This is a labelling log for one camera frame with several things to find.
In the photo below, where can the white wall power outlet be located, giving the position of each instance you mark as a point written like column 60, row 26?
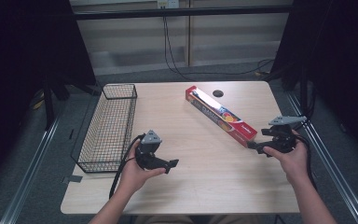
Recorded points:
column 167, row 3

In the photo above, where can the long red cardboard box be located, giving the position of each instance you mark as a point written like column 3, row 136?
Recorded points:
column 220, row 113

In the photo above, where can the person's left hand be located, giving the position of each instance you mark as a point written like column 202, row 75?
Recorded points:
column 133, row 175

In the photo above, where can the person's right hand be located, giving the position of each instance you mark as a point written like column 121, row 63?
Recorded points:
column 293, row 161

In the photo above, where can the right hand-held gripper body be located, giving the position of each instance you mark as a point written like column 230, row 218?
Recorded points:
column 282, row 137

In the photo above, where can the black horizontal metal bar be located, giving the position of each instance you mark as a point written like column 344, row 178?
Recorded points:
column 180, row 13

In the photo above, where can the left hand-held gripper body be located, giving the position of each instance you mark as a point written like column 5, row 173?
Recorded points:
column 146, row 152

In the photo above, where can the black metal stand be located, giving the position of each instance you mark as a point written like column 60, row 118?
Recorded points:
column 51, row 99

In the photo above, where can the silver metal floor rail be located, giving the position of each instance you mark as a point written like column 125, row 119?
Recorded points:
column 329, row 161
column 28, row 177

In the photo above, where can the grey tape strip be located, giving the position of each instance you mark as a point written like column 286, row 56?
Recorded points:
column 73, row 179

